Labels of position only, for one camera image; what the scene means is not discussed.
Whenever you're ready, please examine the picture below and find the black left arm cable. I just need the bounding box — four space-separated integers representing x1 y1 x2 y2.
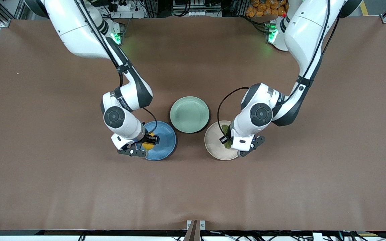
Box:
217 0 342 138

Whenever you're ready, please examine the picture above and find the beige plate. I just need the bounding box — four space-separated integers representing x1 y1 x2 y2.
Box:
204 120 244 161

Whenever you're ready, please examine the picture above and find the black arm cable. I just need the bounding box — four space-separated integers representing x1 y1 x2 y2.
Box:
74 0 158 136
217 0 342 138

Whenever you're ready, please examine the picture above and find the yellow lemon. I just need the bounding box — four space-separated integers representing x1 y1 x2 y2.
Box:
142 134 156 151

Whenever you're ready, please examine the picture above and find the orange packaged snacks pile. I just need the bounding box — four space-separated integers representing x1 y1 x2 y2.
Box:
246 0 289 18

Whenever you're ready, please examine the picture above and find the blue plate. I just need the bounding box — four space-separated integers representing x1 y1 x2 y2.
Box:
143 121 177 161

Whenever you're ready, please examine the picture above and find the green lettuce leaf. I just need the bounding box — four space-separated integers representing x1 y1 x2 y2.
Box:
220 125 234 149

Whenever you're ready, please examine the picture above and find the white power strip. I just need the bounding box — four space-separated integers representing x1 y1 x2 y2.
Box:
113 2 146 19

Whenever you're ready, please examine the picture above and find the light green plate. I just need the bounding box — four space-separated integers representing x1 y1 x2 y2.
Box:
170 96 210 134

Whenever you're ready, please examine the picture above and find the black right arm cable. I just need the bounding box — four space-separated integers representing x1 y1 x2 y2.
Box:
74 0 158 136

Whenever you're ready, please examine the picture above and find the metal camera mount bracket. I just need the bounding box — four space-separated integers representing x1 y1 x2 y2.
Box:
186 220 206 241

